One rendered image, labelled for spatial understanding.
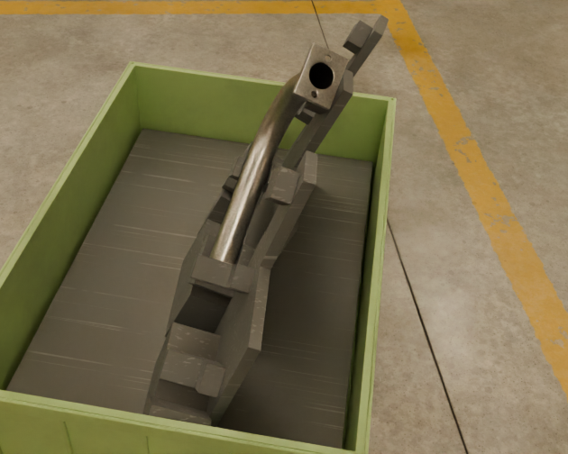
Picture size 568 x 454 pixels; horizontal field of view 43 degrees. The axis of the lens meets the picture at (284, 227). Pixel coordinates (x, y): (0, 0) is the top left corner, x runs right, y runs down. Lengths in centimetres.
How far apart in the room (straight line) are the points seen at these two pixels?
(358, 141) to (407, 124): 165
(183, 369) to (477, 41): 288
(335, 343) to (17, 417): 38
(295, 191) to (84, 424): 30
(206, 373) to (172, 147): 54
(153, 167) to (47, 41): 217
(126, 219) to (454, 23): 271
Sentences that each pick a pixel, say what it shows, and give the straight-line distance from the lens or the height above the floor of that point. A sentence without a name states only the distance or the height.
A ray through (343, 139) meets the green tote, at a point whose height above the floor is 88.
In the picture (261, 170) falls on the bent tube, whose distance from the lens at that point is 84.
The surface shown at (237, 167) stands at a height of 102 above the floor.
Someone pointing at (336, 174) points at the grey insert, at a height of 85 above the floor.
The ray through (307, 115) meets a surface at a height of 101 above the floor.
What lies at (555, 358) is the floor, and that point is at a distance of 214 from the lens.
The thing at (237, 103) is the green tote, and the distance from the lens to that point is 116.
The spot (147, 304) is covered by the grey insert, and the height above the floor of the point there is 85.
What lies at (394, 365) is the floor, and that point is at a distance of 198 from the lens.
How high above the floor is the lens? 156
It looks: 43 degrees down
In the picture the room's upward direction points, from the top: 5 degrees clockwise
